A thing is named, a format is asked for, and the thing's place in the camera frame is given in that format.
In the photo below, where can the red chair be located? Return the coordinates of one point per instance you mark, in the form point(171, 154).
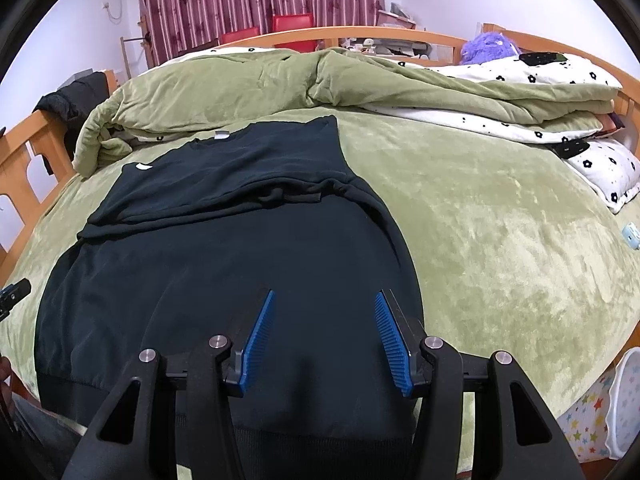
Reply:
point(292, 22)
point(239, 36)

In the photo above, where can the small pale blue toy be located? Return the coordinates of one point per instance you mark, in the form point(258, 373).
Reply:
point(631, 237)

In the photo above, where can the black sweatshirt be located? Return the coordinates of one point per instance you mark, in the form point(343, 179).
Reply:
point(225, 260)

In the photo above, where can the white floral pillow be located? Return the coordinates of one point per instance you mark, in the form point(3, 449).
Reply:
point(610, 170)

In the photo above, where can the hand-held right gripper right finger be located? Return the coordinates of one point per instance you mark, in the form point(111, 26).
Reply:
point(395, 345)

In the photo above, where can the black jacket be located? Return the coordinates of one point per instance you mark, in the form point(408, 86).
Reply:
point(75, 97)

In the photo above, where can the purple plush toy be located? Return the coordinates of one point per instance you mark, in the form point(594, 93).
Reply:
point(487, 47)

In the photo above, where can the wooden bed frame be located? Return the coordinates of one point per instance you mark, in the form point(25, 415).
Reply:
point(15, 140)

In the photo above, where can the desk clutter pile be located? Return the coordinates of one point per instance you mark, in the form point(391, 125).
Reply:
point(390, 49)

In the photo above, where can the dark red book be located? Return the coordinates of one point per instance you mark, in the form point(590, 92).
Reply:
point(611, 124)

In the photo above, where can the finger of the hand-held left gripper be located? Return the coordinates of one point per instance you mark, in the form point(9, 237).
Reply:
point(15, 292)

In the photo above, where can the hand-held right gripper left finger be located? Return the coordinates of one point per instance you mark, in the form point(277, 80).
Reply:
point(257, 340)

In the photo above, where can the white plastic basin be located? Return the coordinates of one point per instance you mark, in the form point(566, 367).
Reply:
point(622, 400)

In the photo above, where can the wooden coat rack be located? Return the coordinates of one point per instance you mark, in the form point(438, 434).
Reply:
point(125, 57)

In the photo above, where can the star-printed cloth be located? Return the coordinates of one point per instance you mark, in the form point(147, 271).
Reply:
point(582, 420)

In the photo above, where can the green floral quilt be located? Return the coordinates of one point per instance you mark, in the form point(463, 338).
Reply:
point(225, 90)

